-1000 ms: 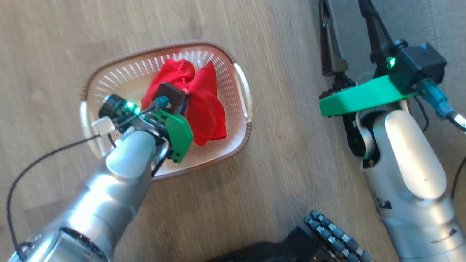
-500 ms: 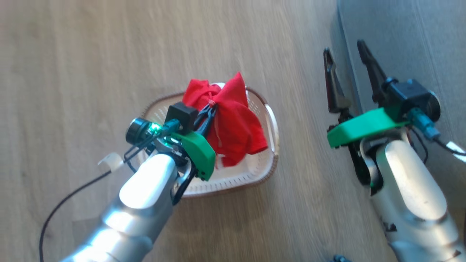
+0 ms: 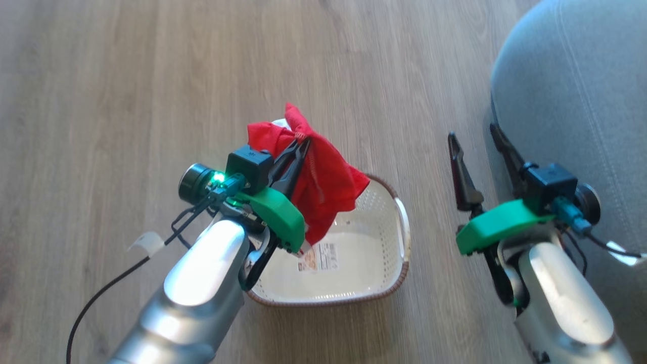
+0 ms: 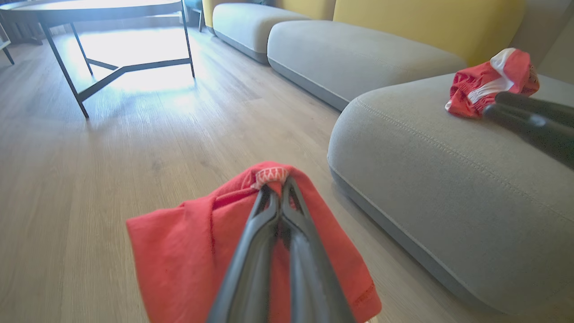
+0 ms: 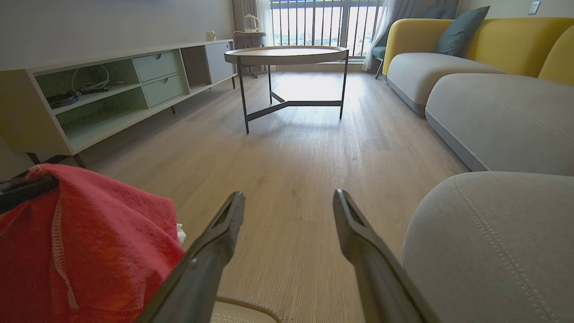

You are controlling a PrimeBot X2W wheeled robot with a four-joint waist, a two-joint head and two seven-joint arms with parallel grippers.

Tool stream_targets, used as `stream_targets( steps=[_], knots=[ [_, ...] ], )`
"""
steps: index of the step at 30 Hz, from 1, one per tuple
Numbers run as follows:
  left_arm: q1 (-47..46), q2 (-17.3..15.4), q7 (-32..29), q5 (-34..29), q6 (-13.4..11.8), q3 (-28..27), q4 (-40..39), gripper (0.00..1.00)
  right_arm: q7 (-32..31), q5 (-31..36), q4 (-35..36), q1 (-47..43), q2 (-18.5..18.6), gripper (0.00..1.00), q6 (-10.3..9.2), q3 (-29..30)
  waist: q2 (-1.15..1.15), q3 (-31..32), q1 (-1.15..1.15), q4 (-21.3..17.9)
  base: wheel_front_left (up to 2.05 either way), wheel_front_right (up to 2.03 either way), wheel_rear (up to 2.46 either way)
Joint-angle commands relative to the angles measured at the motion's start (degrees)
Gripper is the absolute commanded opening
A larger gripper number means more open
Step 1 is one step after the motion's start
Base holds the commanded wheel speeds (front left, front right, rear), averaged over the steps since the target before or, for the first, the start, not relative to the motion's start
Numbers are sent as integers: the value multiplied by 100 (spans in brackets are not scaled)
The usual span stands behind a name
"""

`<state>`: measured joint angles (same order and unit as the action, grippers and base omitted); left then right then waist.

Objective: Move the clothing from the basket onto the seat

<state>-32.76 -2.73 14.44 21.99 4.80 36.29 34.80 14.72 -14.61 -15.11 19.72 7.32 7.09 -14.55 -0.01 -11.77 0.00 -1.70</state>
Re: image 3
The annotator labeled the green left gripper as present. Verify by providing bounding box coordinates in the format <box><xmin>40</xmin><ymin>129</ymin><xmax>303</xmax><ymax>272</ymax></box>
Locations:
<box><xmin>234</xmin><ymin>136</ymin><xmax>312</xmax><ymax>253</ymax></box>

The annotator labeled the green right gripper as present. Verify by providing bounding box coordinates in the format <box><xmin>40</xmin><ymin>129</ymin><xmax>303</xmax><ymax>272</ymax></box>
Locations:
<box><xmin>447</xmin><ymin>123</ymin><xmax>557</xmax><ymax>256</ymax></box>

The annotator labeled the red and white garment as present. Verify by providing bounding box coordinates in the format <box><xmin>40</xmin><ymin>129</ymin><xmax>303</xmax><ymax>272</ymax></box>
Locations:
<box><xmin>247</xmin><ymin>102</ymin><xmax>371</xmax><ymax>247</ymax></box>

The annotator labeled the grey fabric sofa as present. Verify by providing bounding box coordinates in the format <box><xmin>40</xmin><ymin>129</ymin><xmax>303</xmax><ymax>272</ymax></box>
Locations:
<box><xmin>489</xmin><ymin>0</ymin><xmax>647</xmax><ymax>364</ymax></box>

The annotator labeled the white product label sticker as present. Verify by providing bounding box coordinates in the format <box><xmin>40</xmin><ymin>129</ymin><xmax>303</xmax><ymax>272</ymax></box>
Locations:
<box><xmin>297</xmin><ymin>242</ymin><xmax>341</xmax><ymax>273</ymax></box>

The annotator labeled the white perforated laundry basket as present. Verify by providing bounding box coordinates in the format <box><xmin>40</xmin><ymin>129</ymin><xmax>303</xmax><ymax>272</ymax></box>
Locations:
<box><xmin>246</xmin><ymin>118</ymin><xmax>411</xmax><ymax>308</ymax></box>

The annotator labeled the white tape cable tag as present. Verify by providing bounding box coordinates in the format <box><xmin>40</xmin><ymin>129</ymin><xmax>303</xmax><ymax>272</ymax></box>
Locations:
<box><xmin>127</xmin><ymin>231</ymin><xmax>166</xmax><ymax>254</ymax></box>
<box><xmin>605</xmin><ymin>241</ymin><xmax>643</xmax><ymax>267</ymax></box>

